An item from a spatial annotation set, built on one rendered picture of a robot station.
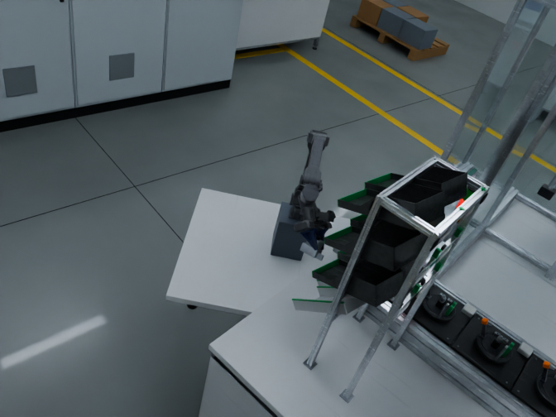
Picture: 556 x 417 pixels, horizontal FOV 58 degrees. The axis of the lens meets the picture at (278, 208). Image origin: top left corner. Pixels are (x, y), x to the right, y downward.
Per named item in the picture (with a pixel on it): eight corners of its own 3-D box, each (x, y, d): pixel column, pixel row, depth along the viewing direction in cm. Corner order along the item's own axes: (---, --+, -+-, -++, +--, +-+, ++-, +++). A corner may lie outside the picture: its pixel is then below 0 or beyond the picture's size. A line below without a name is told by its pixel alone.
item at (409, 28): (349, 25, 740) (357, -3, 714) (384, 20, 787) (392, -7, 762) (412, 61, 679) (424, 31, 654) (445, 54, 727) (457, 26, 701)
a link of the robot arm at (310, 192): (300, 176, 184) (304, 166, 173) (322, 181, 184) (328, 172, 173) (294, 205, 182) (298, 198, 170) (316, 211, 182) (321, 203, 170)
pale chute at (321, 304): (294, 310, 186) (291, 299, 186) (320, 296, 194) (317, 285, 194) (347, 315, 163) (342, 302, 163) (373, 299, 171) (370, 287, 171)
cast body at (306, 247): (299, 250, 179) (306, 232, 177) (304, 249, 182) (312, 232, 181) (318, 261, 175) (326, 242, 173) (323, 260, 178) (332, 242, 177)
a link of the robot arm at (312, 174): (307, 134, 201) (313, 117, 192) (328, 139, 202) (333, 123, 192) (294, 196, 187) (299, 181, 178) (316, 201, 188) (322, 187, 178)
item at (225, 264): (201, 192, 252) (201, 187, 250) (376, 228, 257) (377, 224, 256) (165, 299, 198) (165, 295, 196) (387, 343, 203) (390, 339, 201)
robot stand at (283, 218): (272, 233, 234) (281, 201, 222) (302, 240, 235) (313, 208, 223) (270, 255, 224) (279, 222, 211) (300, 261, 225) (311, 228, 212)
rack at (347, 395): (302, 363, 185) (371, 194, 134) (357, 312, 209) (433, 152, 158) (347, 403, 176) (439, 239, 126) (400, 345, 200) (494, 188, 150)
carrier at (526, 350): (448, 348, 192) (462, 328, 184) (474, 316, 208) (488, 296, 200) (507, 392, 182) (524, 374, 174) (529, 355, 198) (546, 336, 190)
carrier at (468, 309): (395, 308, 202) (406, 288, 194) (423, 280, 218) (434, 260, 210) (448, 347, 192) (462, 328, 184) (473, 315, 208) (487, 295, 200)
